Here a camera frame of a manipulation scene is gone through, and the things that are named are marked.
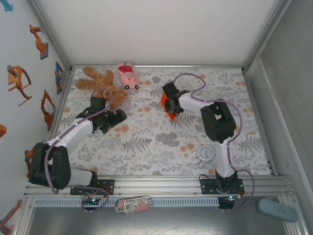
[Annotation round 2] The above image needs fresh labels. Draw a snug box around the orange cloth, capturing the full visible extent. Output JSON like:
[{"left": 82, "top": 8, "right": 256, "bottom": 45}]
[{"left": 160, "top": 92, "right": 183, "bottom": 122}]

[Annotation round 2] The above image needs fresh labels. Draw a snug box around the pink plush toy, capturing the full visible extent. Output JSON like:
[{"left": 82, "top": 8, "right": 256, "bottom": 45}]
[{"left": 117, "top": 62, "right": 140, "bottom": 91}]

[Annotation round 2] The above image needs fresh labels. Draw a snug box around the brown teddy bear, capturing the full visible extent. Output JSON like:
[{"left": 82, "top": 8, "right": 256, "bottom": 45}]
[{"left": 74, "top": 65, "right": 129, "bottom": 111}]

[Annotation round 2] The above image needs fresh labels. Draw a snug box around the floral print tablecloth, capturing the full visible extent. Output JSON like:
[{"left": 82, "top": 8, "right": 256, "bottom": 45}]
[{"left": 46, "top": 67, "right": 272, "bottom": 176}]

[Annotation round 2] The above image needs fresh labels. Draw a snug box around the white round alarm clock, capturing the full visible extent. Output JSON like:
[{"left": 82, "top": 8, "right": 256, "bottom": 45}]
[{"left": 193, "top": 144, "right": 215, "bottom": 165}]

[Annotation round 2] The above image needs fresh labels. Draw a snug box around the printed striped label pouch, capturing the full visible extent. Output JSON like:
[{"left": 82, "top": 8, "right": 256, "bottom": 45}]
[{"left": 114, "top": 195, "right": 154, "bottom": 215}]

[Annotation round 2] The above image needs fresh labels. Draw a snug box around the blue grey oval case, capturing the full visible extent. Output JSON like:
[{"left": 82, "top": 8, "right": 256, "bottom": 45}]
[{"left": 257, "top": 198, "right": 298, "bottom": 223}]

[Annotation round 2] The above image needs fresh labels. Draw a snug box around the aluminium cross rail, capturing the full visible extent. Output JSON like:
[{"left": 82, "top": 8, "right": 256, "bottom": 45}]
[{"left": 70, "top": 64, "right": 245, "bottom": 70}]

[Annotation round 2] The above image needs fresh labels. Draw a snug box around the aluminium side rail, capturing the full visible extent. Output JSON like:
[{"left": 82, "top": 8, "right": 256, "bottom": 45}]
[
  {"left": 45, "top": 70, "right": 75, "bottom": 145},
  {"left": 243, "top": 70, "right": 278, "bottom": 177}
]

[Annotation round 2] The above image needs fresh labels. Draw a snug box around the blue orange wall sticker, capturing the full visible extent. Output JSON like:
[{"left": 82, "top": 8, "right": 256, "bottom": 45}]
[{"left": 54, "top": 61, "right": 65, "bottom": 95}]

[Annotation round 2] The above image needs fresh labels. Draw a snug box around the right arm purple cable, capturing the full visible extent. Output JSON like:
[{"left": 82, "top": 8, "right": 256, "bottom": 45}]
[{"left": 174, "top": 72, "right": 257, "bottom": 213}]

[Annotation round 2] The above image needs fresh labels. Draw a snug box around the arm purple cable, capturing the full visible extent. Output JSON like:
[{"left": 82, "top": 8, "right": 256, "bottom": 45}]
[
  {"left": 174, "top": 72, "right": 257, "bottom": 213},
  {"left": 45, "top": 87, "right": 115, "bottom": 214}
]

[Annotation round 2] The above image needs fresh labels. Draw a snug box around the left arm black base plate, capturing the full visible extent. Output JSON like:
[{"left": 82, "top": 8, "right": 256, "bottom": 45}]
[{"left": 70, "top": 179, "right": 115, "bottom": 196}]

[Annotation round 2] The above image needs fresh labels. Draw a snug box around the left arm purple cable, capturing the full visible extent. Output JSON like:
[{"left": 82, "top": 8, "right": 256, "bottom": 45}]
[{"left": 45, "top": 87, "right": 115, "bottom": 214}]

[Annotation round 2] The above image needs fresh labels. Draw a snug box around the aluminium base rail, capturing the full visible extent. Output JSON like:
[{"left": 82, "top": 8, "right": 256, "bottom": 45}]
[{"left": 23, "top": 174, "right": 297, "bottom": 198}]

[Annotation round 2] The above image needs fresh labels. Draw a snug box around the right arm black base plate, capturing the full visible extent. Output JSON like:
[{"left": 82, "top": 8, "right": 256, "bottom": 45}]
[{"left": 200, "top": 178, "right": 245, "bottom": 196}]

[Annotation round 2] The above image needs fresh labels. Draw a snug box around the white slotted cable duct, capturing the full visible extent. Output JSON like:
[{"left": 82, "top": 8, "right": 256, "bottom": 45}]
[{"left": 33, "top": 197, "right": 220, "bottom": 208}]

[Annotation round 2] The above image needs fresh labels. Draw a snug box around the orange claw gripper wall sticker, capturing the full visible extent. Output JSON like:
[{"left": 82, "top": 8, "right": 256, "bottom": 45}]
[{"left": 6, "top": 65, "right": 32, "bottom": 106}]

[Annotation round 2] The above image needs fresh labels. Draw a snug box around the aluminium frame post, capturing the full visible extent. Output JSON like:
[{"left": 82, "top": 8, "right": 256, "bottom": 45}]
[
  {"left": 241, "top": 0, "right": 293, "bottom": 71},
  {"left": 26, "top": 0, "right": 74, "bottom": 71}
]

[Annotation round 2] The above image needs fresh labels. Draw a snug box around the aluminium frame leg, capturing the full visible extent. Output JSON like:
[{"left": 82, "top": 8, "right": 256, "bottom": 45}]
[
  {"left": 278, "top": 195, "right": 309, "bottom": 235},
  {"left": 14, "top": 197, "right": 35, "bottom": 235}
]

